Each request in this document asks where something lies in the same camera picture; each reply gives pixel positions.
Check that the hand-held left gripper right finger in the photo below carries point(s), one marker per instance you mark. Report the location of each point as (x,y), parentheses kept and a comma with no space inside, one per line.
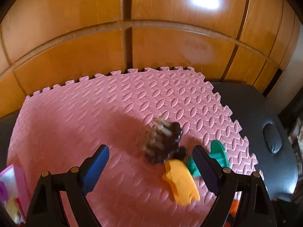
(206,170)

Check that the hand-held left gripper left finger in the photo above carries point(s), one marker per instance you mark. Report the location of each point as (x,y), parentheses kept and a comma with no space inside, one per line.
(95,170)

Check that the brown pine cone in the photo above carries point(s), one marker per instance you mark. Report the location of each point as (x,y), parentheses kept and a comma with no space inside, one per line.
(170,132)

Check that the pink shallow box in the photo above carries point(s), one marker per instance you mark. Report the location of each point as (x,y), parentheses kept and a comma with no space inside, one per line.
(22,189)

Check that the yellow plastic toy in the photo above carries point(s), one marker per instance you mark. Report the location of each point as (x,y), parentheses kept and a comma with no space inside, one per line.
(13,209)

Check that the green plastic toy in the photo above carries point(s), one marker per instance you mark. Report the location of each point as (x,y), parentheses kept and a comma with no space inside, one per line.
(220,151)

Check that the orange plastic toy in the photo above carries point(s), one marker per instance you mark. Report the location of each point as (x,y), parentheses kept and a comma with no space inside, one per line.
(182,182)

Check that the small orange plastic piece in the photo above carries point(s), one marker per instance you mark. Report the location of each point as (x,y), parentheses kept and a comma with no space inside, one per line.
(234,207)

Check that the pink foam mat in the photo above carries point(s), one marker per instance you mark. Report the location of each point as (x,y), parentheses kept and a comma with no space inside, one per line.
(94,113)

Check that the purple plastic toy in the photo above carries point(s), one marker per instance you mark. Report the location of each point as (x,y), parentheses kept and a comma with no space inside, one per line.
(2,188)

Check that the wooden wardrobe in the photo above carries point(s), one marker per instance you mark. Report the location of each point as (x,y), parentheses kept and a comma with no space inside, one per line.
(165,45)

